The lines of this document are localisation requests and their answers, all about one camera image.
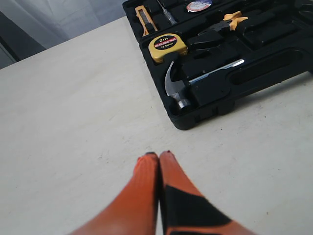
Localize white backdrop curtain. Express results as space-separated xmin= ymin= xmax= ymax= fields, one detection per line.
xmin=0 ymin=0 xmax=125 ymax=68

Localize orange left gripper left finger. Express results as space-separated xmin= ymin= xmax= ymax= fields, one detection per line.
xmin=71 ymin=152 xmax=159 ymax=235

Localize yellow tape measure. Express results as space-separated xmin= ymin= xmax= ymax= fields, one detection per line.
xmin=148 ymin=33 xmax=188 ymax=64

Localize yellow utility knife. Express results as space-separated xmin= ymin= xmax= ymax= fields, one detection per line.
xmin=135 ymin=5 xmax=158 ymax=37

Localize roll of electrical tape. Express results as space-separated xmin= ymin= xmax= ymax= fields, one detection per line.
xmin=186 ymin=0 xmax=213 ymax=12

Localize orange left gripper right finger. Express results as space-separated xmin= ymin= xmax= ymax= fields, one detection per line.
xmin=159 ymin=151 xmax=255 ymax=235

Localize test pen screwdriver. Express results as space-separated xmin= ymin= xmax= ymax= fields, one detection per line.
xmin=157 ymin=0 xmax=178 ymax=25

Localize black plastic tool case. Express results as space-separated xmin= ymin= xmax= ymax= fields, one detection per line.
xmin=122 ymin=0 xmax=313 ymax=130

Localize claw hammer black handle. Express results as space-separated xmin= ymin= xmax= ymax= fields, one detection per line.
xmin=164 ymin=59 xmax=245 ymax=110

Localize pliers with orange handles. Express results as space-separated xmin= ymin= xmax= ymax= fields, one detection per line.
xmin=198 ymin=11 xmax=248 ymax=36

